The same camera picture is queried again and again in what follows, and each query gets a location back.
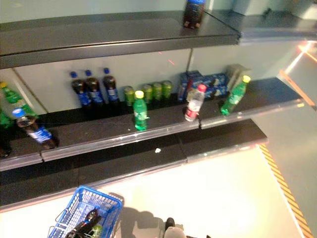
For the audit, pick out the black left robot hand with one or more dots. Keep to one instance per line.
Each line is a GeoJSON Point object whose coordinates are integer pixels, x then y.
{"type": "Point", "coordinates": [75, 231]}

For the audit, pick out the large dark cola bottle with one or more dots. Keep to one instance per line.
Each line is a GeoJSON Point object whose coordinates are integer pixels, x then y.
{"type": "Point", "coordinates": [194, 13]}

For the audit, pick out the tall blue cookie box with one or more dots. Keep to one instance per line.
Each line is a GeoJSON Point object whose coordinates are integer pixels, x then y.
{"type": "Point", "coordinates": [183, 86]}
{"type": "Point", "coordinates": [194, 79]}

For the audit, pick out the blue plastic shopping basket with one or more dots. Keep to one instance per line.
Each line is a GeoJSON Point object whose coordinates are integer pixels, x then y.
{"type": "Point", "coordinates": [99, 198]}

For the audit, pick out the white paper scrap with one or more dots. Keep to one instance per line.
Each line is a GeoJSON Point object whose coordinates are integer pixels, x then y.
{"type": "Point", "coordinates": [157, 150]}

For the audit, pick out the cola bottle blue label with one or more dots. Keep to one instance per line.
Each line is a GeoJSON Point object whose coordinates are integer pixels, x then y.
{"type": "Point", "coordinates": [90, 217]}
{"type": "Point", "coordinates": [111, 88]}
{"type": "Point", "coordinates": [94, 90]}
{"type": "Point", "coordinates": [80, 91]}
{"type": "Point", "coordinates": [37, 130]}

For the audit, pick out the black shelf board clear rail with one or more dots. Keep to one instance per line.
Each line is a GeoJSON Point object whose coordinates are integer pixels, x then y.
{"type": "Point", "coordinates": [267, 99]}
{"type": "Point", "coordinates": [272, 27]}
{"type": "Point", "coordinates": [99, 131]}
{"type": "Point", "coordinates": [223, 138]}
{"type": "Point", "coordinates": [99, 32]}
{"type": "Point", "coordinates": [37, 181]}
{"type": "Point", "coordinates": [136, 158]}
{"type": "Point", "coordinates": [19, 158]}

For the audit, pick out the white carton box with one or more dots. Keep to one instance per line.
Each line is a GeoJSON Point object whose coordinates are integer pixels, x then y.
{"type": "Point", "coordinates": [245, 72]}
{"type": "Point", "coordinates": [234, 74]}

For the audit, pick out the water bottle red cap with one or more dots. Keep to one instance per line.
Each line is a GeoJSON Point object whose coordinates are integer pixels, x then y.
{"type": "Point", "coordinates": [195, 104]}

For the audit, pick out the flat blue cookie box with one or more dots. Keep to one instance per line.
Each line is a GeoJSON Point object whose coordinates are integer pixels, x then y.
{"type": "Point", "coordinates": [218, 91]}
{"type": "Point", "coordinates": [215, 79]}

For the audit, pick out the light grey shelf back panel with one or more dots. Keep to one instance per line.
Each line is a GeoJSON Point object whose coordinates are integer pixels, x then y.
{"type": "Point", "coordinates": [49, 74]}

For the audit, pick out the green soda bottle yellow cap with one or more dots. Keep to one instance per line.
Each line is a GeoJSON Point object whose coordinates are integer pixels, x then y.
{"type": "Point", "coordinates": [15, 99]}
{"type": "Point", "coordinates": [140, 114]}
{"type": "Point", "coordinates": [234, 98]}

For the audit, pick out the silver right robot leg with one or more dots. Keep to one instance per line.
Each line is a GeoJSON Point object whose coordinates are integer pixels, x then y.
{"type": "Point", "coordinates": [173, 231]}

